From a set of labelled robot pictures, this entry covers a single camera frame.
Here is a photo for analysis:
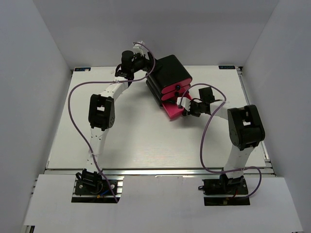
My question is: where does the blue label sticker left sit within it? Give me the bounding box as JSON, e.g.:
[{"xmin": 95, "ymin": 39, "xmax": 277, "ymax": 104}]
[{"xmin": 74, "ymin": 67, "xmax": 91, "ymax": 72}]

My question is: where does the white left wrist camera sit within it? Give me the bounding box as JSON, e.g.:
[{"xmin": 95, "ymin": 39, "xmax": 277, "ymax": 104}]
[{"xmin": 133, "ymin": 41, "xmax": 145, "ymax": 56}]

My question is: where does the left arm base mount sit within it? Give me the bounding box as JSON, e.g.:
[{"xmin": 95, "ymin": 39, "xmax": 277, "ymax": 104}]
[{"xmin": 71, "ymin": 169, "xmax": 122, "ymax": 203}]

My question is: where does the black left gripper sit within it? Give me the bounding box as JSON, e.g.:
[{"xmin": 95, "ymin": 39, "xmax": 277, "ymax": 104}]
[{"xmin": 130, "ymin": 51, "xmax": 162, "ymax": 73}]

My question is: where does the aluminium right side rail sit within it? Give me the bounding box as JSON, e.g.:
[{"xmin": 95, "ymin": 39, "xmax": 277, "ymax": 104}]
[{"xmin": 236, "ymin": 67, "xmax": 270, "ymax": 161}]

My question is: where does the blue label sticker right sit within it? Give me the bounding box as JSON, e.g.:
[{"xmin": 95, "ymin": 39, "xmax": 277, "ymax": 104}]
[{"xmin": 218, "ymin": 65, "xmax": 236, "ymax": 69}]

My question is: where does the aluminium front rail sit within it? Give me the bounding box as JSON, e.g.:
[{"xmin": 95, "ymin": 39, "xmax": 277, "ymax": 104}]
[{"xmin": 45, "ymin": 167, "xmax": 275, "ymax": 178}]

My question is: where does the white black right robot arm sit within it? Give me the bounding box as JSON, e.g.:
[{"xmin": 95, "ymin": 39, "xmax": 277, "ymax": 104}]
[{"xmin": 178, "ymin": 87, "xmax": 265, "ymax": 194}]

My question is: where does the pink bottom drawer black knob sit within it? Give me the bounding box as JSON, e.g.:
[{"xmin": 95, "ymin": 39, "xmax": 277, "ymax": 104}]
[{"xmin": 162, "ymin": 96, "xmax": 192, "ymax": 120}]

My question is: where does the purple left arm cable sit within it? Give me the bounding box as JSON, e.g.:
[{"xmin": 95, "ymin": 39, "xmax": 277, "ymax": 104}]
[{"xmin": 68, "ymin": 42, "xmax": 156, "ymax": 203}]

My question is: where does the aluminium rail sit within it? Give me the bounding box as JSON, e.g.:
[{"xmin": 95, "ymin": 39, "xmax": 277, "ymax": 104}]
[
  {"xmin": 45, "ymin": 167, "xmax": 275, "ymax": 178},
  {"xmin": 236, "ymin": 67, "xmax": 270, "ymax": 161}
]

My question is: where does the black drawer cabinet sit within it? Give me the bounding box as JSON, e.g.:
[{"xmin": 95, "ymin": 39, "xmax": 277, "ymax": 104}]
[{"xmin": 146, "ymin": 55, "xmax": 192, "ymax": 106}]

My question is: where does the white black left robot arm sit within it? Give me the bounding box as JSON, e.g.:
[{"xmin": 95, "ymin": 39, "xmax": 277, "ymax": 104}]
[{"xmin": 82, "ymin": 50, "xmax": 156, "ymax": 194}]

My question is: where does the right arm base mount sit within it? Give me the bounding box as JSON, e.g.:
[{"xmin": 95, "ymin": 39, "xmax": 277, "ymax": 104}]
[{"xmin": 198, "ymin": 179, "xmax": 250, "ymax": 206}]

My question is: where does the blue label sticker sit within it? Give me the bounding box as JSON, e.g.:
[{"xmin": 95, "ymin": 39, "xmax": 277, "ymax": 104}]
[
  {"xmin": 218, "ymin": 65, "xmax": 236, "ymax": 69},
  {"xmin": 74, "ymin": 67, "xmax": 91, "ymax": 72}
]

